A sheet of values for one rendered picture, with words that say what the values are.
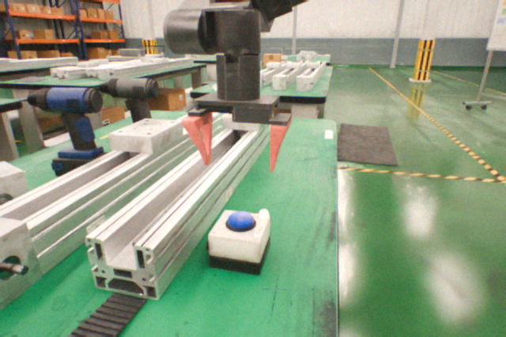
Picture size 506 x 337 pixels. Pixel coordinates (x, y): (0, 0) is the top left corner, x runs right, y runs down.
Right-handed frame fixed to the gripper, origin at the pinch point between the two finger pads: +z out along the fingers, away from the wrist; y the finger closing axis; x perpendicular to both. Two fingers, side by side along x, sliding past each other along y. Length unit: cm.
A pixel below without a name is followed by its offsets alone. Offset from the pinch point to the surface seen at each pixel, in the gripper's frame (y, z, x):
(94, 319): 13.5, 15.4, 17.6
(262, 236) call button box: -4.0, 10.5, 2.4
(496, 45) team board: -249, -9, -568
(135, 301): 10.8, 16.0, 13.1
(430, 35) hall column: -249, -26, -981
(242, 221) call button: -0.7, 9.0, 1.3
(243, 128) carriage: 12.0, 7.3, -45.0
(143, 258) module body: 10.3, 10.7, 10.8
